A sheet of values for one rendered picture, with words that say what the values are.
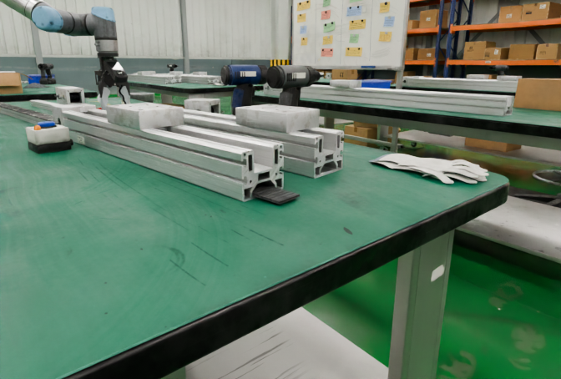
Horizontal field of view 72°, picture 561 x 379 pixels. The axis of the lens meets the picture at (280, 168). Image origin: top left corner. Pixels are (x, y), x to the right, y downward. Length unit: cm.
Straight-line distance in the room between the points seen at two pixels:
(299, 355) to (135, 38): 1237
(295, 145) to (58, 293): 51
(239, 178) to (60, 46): 1206
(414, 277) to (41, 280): 65
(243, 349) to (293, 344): 14
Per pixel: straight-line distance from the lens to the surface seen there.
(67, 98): 232
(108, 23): 156
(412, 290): 87
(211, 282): 43
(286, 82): 102
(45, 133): 115
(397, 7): 379
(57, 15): 150
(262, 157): 70
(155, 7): 1347
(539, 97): 240
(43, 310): 44
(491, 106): 200
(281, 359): 118
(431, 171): 83
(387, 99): 226
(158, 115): 90
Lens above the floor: 100
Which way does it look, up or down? 15 degrees down
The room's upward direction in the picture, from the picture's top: straight up
